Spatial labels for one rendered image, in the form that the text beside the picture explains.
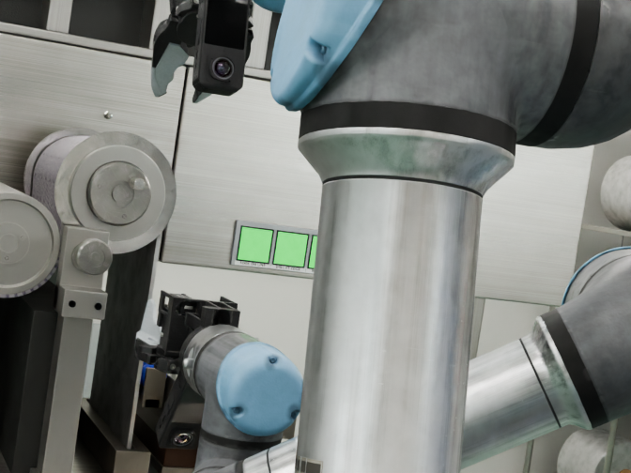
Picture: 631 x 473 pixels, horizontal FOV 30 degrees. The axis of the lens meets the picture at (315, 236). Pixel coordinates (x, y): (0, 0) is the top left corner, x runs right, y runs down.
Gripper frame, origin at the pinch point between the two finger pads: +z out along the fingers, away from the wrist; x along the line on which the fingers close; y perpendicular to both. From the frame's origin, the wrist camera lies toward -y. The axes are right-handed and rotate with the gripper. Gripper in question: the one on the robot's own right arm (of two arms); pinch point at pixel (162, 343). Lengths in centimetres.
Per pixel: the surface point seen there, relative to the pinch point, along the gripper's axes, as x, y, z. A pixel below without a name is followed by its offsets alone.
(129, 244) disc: 2.9, 10.0, 10.4
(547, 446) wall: -250, -76, 276
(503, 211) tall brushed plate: -69, 20, 43
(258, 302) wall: -114, -28, 276
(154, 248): -0.6, 9.8, 11.3
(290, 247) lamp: -31, 10, 42
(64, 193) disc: 11.5, 15.1, 10.4
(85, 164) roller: 9.6, 18.9, 9.4
